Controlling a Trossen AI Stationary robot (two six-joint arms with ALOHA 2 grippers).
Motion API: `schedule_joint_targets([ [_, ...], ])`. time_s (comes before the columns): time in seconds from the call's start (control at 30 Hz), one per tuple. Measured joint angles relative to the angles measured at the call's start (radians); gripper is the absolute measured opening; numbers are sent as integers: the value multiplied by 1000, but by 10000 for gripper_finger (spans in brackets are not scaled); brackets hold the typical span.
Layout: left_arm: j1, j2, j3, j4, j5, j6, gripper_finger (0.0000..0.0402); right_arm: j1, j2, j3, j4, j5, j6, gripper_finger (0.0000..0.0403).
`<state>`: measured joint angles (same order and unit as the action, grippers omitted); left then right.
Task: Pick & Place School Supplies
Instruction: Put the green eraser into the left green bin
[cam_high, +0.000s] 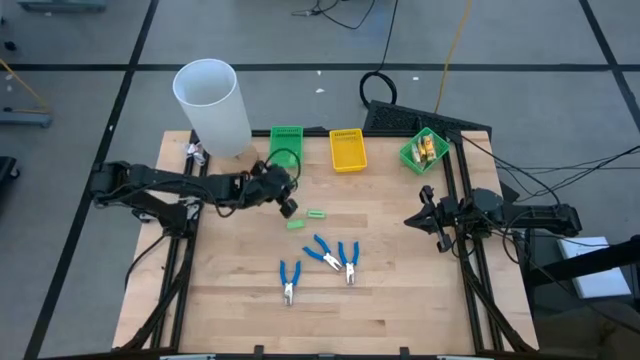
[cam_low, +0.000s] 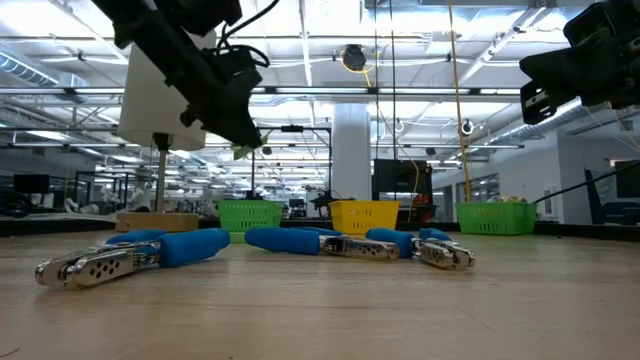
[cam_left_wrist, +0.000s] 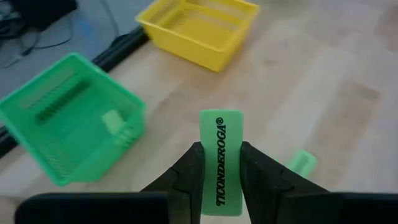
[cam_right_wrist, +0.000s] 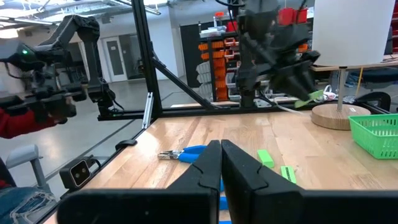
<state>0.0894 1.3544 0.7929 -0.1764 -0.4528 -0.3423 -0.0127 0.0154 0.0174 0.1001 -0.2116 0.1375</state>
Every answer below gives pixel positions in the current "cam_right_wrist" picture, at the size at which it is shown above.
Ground black table clamp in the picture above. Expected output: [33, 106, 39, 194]
[114, 139, 138, 152]

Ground silver metal bracket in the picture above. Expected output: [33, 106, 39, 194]
[141, 91, 155, 130]

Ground blue handled pliers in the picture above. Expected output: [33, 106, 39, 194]
[157, 144, 208, 165]
[218, 179, 233, 224]

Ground orange parts bin rack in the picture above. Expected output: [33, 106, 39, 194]
[195, 37, 246, 102]

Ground black metal table frame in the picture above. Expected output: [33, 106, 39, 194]
[96, 0, 398, 122]

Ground grey office chair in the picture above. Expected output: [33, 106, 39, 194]
[5, 144, 52, 194]

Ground black arched bracket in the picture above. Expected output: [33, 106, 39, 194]
[356, 91, 392, 112]

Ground person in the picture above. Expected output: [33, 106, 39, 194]
[0, 96, 77, 224]

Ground red storage bins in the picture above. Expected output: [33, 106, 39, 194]
[277, 7, 309, 26]

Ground white shade wooden base lamp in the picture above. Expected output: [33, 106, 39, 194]
[310, 0, 396, 131]

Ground tall black cabinet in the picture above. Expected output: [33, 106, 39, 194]
[179, 22, 218, 88]

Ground green plastic basket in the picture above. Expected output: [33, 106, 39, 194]
[348, 113, 398, 160]

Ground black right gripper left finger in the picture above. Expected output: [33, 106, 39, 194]
[167, 139, 222, 224]

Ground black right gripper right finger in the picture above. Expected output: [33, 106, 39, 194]
[222, 139, 304, 224]

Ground wooden top workbench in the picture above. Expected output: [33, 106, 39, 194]
[310, 54, 398, 73]

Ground black table-level camera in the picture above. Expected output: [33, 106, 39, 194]
[58, 157, 102, 190]

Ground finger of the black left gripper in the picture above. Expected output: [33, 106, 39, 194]
[270, 73, 307, 100]
[287, 60, 313, 97]

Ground white bundled lamp cord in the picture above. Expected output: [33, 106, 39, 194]
[320, 84, 341, 103]

